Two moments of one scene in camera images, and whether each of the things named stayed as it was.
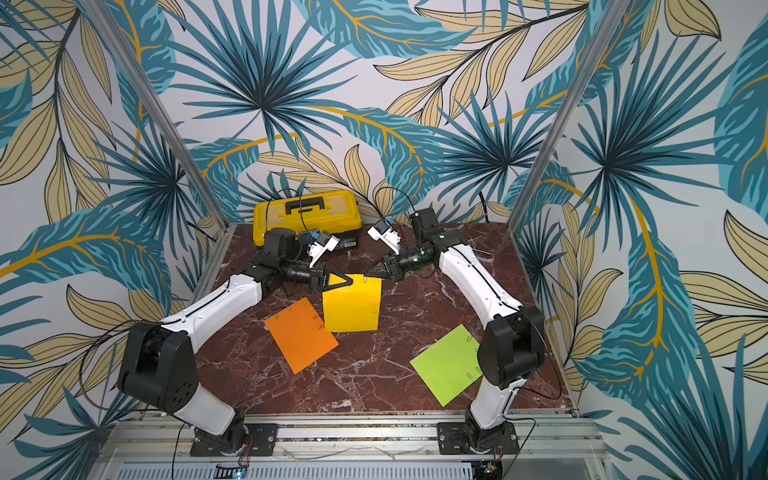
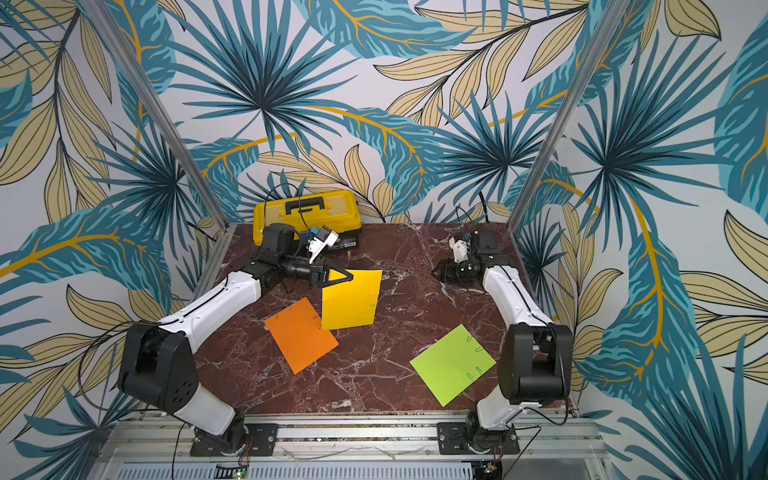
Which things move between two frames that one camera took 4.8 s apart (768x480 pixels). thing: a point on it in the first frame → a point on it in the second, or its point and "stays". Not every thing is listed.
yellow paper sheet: x=353 y=308 stays
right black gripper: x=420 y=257 → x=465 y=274
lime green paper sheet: x=450 y=364 stays
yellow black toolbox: x=337 y=213 stays
